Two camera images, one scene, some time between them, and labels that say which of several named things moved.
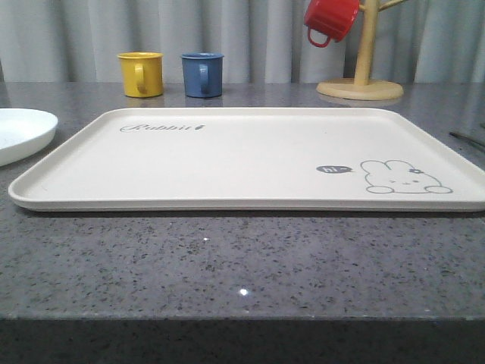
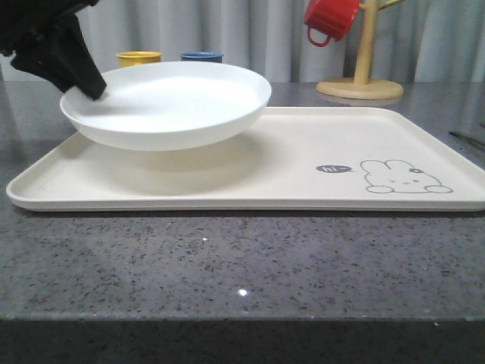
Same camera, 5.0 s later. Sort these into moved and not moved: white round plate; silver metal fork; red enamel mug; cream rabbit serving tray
Moved: white round plate
Not moved: red enamel mug; cream rabbit serving tray; silver metal fork
